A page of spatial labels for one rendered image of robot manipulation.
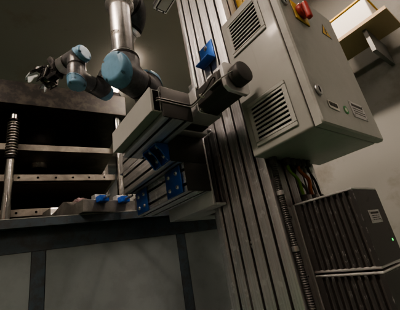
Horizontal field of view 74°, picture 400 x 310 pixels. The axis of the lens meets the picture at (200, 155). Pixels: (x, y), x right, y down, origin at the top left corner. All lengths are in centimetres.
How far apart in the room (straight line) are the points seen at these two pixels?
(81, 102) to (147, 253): 149
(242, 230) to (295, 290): 21
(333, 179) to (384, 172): 46
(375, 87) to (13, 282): 301
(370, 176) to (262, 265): 226
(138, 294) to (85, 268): 26
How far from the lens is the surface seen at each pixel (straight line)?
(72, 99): 246
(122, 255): 136
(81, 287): 133
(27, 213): 220
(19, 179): 226
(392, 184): 289
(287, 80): 71
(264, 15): 84
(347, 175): 302
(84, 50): 132
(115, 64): 101
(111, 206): 132
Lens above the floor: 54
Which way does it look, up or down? 21 degrees up
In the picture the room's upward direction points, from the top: 10 degrees counter-clockwise
